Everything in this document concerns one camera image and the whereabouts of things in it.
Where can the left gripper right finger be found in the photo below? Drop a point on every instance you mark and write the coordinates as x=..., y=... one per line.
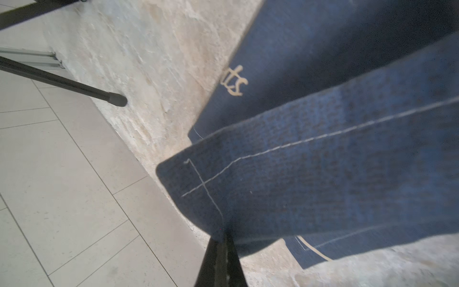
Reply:
x=234, y=275

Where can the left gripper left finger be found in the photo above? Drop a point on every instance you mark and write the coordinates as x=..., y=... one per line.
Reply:
x=210, y=274

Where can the dark blue embroidered pillowcase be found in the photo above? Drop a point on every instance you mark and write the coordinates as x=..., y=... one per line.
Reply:
x=335, y=127

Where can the black perforated music stand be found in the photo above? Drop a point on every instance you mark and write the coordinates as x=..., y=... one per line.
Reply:
x=31, y=11

